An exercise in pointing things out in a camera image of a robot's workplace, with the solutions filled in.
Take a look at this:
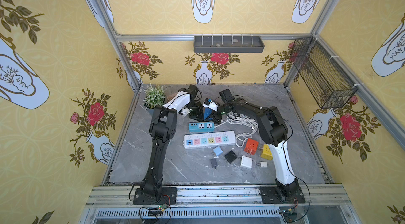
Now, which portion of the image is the blue cube socket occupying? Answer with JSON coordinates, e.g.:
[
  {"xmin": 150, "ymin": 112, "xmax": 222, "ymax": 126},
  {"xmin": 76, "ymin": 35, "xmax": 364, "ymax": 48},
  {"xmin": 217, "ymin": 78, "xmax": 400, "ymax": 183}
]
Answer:
[{"xmin": 204, "ymin": 107, "xmax": 213, "ymax": 121}]

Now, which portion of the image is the light blue plug adapter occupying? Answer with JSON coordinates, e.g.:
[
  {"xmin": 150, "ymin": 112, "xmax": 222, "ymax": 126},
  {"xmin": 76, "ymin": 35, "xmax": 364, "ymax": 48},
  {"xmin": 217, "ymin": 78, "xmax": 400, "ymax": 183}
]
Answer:
[{"xmin": 213, "ymin": 147, "xmax": 223, "ymax": 156}]

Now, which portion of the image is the red cube socket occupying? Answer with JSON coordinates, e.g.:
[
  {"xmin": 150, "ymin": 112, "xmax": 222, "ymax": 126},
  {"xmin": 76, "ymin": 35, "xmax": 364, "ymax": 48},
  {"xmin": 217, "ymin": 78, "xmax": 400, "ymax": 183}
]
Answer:
[{"xmin": 244, "ymin": 138, "xmax": 258, "ymax": 155}]

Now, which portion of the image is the black plug adapter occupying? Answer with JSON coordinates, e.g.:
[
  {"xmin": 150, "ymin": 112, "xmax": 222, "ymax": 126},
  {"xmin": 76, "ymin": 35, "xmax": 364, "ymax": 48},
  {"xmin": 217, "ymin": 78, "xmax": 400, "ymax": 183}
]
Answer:
[{"xmin": 225, "ymin": 151, "xmax": 238, "ymax": 164}]

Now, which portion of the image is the grey purple plug adapter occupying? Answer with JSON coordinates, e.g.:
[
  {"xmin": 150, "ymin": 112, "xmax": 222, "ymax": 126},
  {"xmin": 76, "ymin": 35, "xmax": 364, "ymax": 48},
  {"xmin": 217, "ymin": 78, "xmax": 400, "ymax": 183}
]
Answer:
[{"xmin": 210, "ymin": 159, "xmax": 218, "ymax": 170}]

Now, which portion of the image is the yellow plug adapter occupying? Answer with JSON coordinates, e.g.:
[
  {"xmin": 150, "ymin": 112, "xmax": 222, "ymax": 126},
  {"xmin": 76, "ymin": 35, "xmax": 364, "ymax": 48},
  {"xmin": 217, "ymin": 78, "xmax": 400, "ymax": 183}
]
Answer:
[{"xmin": 261, "ymin": 144, "xmax": 273, "ymax": 161}]

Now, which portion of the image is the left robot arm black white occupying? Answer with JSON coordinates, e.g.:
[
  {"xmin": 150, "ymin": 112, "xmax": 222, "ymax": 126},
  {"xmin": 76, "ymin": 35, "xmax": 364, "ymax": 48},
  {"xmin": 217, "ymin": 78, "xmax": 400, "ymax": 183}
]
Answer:
[{"xmin": 134, "ymin": 85, "xmax": 203, "ymax": 204}]

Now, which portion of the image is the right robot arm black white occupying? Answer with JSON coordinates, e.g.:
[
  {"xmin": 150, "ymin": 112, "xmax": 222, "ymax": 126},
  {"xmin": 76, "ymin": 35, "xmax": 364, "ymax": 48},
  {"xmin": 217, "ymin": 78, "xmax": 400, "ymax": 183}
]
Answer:
[{"xmin": 215, "ymin": 89, "xmax": 302, "ymax": 199}]

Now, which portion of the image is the light blue socket base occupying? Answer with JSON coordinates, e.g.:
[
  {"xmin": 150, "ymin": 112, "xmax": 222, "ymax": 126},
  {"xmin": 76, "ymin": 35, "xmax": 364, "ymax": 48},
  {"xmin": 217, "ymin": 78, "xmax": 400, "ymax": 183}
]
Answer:
[{"xmin": 189, "ymin": 122, "xmax": 215, "ymax": 133}]

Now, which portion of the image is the white power strip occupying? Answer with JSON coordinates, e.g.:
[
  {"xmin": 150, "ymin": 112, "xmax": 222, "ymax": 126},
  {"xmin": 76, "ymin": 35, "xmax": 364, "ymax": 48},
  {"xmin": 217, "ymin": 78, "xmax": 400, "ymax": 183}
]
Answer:
[{"xmin": 183, "ymin": 131, "xmax": 236, "ymax": 150}]

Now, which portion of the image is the potted green plant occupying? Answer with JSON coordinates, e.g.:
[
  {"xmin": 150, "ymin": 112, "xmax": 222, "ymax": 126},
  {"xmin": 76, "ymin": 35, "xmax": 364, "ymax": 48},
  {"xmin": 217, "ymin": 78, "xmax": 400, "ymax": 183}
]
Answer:
[{"xmin": 143, "ymin": 84, "xmax": 166, "ymax": 109}]

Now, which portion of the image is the white coiled power cable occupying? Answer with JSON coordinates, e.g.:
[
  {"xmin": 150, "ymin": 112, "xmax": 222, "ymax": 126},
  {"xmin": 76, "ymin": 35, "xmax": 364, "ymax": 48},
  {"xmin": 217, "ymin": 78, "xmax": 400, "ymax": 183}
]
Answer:
[{"xmin": 213, "ymin": 111, "xmax": 262, "ymax": 148}]

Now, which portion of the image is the grey wall shelf tray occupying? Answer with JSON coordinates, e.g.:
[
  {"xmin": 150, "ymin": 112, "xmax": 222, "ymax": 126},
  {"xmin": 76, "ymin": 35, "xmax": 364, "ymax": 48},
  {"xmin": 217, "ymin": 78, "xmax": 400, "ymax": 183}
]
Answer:
[{"xmin": 193, "ymin": 35, "xmax": 265, "ymax": 54}]

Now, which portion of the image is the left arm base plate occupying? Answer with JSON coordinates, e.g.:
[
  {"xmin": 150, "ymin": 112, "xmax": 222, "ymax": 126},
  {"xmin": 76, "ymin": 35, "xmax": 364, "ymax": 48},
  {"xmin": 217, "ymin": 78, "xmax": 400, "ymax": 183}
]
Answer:
[{"xmin": 133, "ymin": 187, "xmax": 177, "ymax": 205}]

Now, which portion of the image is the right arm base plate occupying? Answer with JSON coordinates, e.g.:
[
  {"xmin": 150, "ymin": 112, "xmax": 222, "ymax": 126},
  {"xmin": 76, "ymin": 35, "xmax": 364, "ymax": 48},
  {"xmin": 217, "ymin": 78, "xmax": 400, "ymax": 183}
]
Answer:
[{"xmin": 258, "ymin": 187, "xmax": 306, "ymax": 204}]

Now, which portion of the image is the black wire mesh basket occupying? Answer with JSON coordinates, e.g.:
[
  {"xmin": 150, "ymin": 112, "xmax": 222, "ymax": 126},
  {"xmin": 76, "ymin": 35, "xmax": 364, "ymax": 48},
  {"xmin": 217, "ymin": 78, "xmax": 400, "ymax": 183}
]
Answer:
[{"xmin": 290, "ymin": 37, "xmax": 358, "ymax": 109}]

